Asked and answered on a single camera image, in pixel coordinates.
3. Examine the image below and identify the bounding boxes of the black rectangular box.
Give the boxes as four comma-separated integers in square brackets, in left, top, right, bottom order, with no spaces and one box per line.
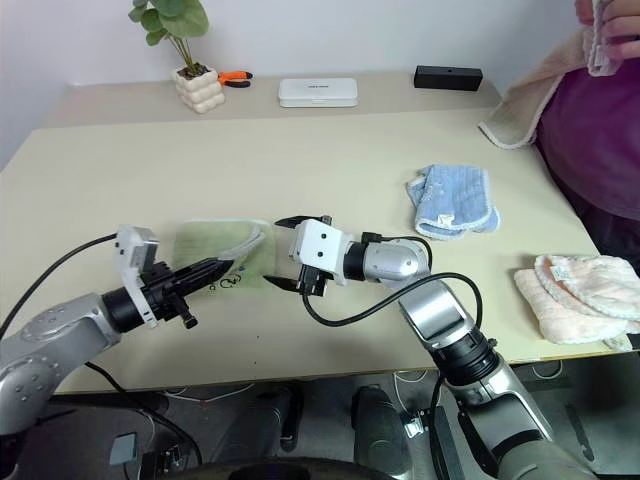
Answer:
[413,64,484,93]

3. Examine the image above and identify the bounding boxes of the green leafy plant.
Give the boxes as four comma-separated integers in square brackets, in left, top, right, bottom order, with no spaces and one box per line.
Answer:
[130,0,211,77]

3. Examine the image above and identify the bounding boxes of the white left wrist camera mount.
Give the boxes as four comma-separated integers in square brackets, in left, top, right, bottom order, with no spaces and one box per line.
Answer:
[113,224,164,329]

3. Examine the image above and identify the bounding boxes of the dark rounded shape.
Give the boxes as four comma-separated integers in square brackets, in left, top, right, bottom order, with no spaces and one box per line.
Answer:
[351,384,427,476]
[214,383,305,457]

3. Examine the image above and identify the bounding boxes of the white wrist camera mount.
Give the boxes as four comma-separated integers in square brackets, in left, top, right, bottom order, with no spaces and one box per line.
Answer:
[113,224,164,329]
[288,218,354,288]

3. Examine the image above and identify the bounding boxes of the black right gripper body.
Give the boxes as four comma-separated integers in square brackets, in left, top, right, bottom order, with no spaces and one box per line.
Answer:
[288,213,334,299]

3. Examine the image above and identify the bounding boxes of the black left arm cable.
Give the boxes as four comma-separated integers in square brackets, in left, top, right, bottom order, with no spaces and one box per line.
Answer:
[0,233,120,342]

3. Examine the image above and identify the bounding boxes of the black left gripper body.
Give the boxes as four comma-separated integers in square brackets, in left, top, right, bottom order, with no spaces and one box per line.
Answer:
[141,263,199,331]

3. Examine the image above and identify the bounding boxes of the person in purple shirt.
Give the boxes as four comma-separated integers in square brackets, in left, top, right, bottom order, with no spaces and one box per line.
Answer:
[533,39,640,261]

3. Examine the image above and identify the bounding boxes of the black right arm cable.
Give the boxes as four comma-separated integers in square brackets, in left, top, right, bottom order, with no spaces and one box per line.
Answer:
[303,230,485,330]

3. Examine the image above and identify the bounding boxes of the white floor cable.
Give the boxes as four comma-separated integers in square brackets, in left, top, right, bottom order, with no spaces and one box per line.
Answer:
[164,383,259,407]

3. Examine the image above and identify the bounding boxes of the blue towel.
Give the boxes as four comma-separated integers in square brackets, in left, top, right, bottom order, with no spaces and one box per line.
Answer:
[405,163,502,241]

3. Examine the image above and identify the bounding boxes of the pink folded towel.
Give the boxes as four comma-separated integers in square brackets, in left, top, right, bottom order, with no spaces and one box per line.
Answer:
[513,253,640,352]

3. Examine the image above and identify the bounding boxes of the white bubble plant pot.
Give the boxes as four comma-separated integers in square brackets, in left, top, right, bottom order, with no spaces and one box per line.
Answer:
[170,64,227,117]

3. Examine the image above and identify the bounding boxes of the green towel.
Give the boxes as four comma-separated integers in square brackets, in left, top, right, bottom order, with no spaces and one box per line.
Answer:
[172,217,279,292]

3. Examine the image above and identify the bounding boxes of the small grey box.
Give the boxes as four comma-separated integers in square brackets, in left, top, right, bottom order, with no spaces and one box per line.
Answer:
[109,433,140,467]

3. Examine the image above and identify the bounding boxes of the white flat case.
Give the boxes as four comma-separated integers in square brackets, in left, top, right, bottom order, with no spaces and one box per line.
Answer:
[277,77,361,109]

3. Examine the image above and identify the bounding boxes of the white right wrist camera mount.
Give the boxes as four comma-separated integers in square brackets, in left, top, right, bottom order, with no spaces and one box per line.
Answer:
[288,218,354,288]

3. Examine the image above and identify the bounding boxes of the orange handled pliers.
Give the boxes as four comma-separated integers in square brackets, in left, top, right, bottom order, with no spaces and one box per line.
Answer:
[216,69,254,91]

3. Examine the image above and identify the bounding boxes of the black floor cable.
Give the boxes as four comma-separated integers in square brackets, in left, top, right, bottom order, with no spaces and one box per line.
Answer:
[83,361,205,480]

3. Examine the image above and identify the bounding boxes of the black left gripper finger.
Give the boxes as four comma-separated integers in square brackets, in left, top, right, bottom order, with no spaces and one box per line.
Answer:
[175,267,233,298]
[172,257,236,284]

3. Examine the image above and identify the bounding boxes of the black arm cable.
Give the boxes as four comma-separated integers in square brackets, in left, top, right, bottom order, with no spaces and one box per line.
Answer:
[0,233,120,342]
[303,230,485,330]

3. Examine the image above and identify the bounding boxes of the cream towel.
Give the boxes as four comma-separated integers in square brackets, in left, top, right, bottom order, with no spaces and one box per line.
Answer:
[478,0,626,151]

